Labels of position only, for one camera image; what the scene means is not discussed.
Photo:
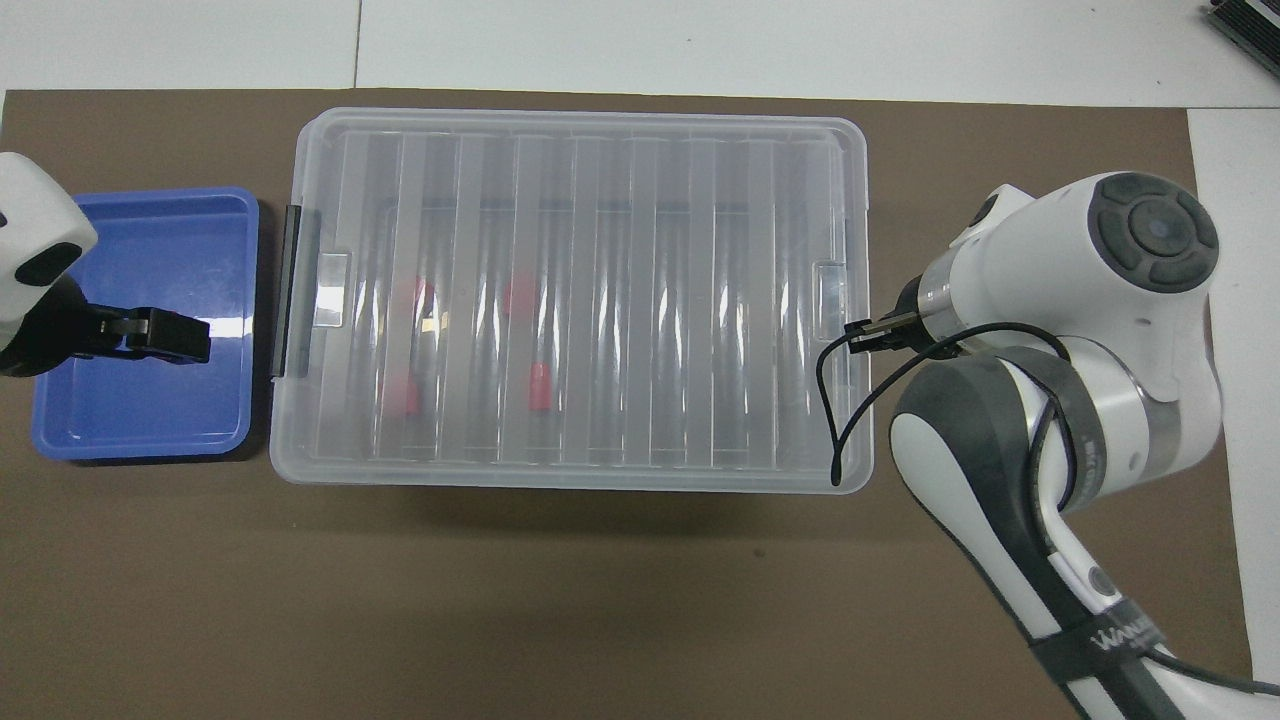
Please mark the red block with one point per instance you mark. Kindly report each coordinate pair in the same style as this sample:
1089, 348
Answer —
425, 298
405, 397
540, 390
520, 296

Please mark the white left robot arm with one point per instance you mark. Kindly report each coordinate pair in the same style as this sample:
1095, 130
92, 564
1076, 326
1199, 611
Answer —
35, 220

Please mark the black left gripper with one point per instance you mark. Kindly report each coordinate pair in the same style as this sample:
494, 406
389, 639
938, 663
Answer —
50, 335

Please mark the clear plastic storage box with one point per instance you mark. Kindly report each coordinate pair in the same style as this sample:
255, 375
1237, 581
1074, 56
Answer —
282, 440

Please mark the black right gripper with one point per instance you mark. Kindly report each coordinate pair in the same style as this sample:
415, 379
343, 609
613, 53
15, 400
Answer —
918, 325

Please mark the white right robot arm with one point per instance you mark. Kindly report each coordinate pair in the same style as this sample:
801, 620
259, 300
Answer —
1000, 480

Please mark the dark ridged device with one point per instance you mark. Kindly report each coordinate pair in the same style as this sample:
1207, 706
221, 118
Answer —
1250, 25

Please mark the blue plastic tray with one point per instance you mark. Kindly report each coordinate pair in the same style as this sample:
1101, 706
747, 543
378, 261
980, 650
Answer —
150, 420

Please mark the clear ribbed plastic lid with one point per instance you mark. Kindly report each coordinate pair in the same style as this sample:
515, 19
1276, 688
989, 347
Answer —
600, 300

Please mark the brown table mat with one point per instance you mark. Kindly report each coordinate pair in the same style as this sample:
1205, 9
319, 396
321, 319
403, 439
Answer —
600, 600

